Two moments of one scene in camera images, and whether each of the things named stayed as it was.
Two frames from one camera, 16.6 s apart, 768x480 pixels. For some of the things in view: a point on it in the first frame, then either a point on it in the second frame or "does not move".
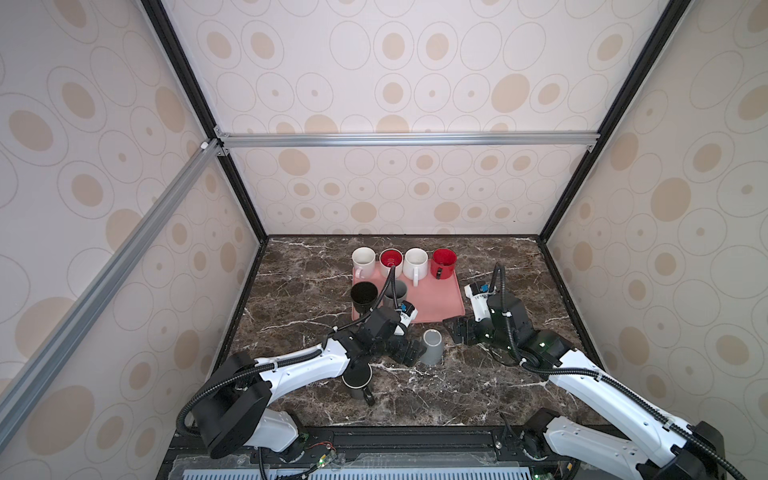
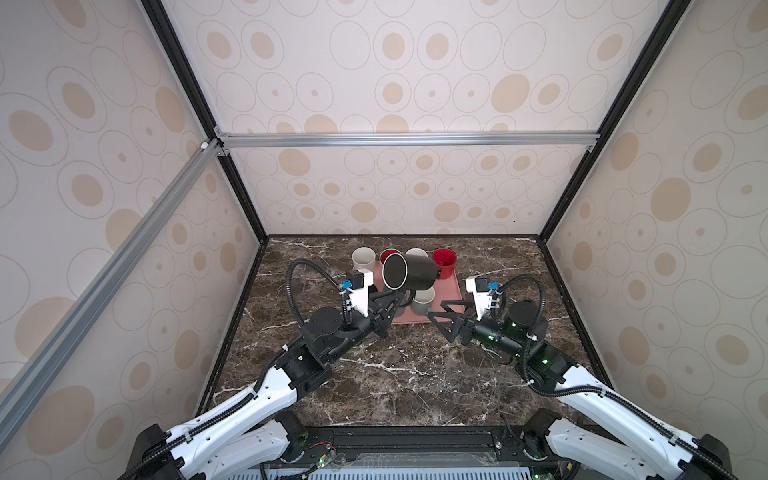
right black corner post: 674,11 does not move
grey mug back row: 433,352 → 422,302
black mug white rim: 356,378 → 409,272
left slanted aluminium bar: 19,395 does not move
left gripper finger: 403,349 → 382,306
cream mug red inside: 391,257 does not move
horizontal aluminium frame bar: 491,139 does not move
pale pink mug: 363,260 does not move
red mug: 442,263 does not move
